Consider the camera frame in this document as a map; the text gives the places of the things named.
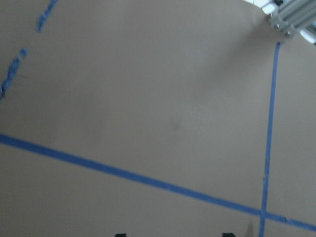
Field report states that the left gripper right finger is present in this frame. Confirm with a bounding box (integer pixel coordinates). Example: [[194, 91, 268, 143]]
[[222, 233, 235, 237]]

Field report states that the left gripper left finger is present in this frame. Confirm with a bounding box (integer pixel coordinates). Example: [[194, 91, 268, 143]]
[[114, 233, 126, 237]]

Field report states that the aluminium frame post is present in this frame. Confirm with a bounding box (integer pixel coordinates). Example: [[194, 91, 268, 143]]
[[269, 0, 316, 38]]

